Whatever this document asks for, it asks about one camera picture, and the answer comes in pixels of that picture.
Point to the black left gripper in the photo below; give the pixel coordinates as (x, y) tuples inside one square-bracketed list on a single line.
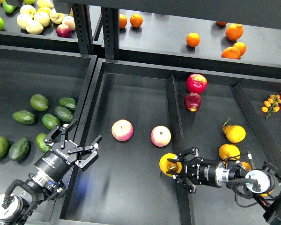
[(57, 162)]

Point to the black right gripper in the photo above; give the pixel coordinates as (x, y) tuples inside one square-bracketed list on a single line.
[(199, 171)]

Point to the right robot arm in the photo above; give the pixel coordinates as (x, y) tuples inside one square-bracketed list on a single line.
[(263, 185)]

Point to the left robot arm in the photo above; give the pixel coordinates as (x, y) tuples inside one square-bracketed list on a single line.
[(22, 197)]

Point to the dark avocado middle right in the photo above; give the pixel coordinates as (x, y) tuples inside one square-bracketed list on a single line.
[(63, 114)]

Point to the dark avocado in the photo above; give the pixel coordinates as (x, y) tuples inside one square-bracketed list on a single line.
[(68, 103), (19, 149), (63, 114)]

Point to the dark avocado top right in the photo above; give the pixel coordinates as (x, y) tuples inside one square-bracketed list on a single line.
[(68, 103)]

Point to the yellow pear with stem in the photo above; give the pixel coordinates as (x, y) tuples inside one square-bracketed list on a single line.
[(234, 133)]

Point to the dark avocado bottom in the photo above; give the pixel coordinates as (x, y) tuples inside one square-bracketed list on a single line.
[(19, 149)]

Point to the light green avocado top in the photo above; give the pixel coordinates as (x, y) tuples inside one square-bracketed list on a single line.
[(39, 102)]

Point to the pale yellow pear front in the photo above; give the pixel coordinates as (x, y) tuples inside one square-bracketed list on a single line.
[(34, 27)]

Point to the pale yellow pear right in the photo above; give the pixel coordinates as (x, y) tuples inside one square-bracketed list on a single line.
[(56, 17)]

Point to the pale yellow pear centre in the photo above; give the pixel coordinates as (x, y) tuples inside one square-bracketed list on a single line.
[(43, 18)]

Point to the pale yellow pear left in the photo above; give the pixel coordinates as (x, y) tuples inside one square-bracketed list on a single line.
[(22, 20)]

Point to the pink apple right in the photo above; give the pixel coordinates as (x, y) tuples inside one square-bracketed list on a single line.
[(160, 136)]

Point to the pink apple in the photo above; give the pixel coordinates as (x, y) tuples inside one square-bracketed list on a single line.
[(160, 136), (122, 130)]

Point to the pink apple left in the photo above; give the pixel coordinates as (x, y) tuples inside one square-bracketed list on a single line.
[(122, 130)]

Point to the dark red apple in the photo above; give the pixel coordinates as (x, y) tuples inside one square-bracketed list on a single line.
[(192, 101)]

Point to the black left bin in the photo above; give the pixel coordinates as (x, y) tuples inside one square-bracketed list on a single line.
[(25, 72)]

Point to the black divided right bin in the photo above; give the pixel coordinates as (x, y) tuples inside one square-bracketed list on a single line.
[(125, 185)]

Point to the bright red apple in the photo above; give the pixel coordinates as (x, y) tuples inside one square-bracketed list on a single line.
[(196, 83)]

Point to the orange cherry tomato bunch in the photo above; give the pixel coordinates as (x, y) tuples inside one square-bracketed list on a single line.
[(271, 105)]

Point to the red apple on shelf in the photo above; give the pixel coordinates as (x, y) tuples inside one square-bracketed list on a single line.
[(63, 31)]

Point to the orange front right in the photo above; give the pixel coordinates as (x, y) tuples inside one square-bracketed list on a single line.
[(231, 53)]

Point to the pink peach on shelf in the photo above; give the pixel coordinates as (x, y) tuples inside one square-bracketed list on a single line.
[(69, 21)]

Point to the orange centre shelf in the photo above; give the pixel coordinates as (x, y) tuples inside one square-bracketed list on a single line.
[(193, 39)]

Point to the orange right small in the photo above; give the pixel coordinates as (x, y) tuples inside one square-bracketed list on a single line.
[(241, 47)]

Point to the yellow lemon on shelf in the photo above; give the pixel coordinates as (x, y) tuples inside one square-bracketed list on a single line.
[(44, 9)]

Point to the black shelf post left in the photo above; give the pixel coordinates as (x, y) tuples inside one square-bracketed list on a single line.
[(83, 28)]

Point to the black shelf post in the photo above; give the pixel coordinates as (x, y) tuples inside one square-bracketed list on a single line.
[(110, 23), (83, 28)]

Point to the black shelf post right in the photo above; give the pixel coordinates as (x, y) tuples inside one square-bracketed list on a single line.
[(110, 23)]

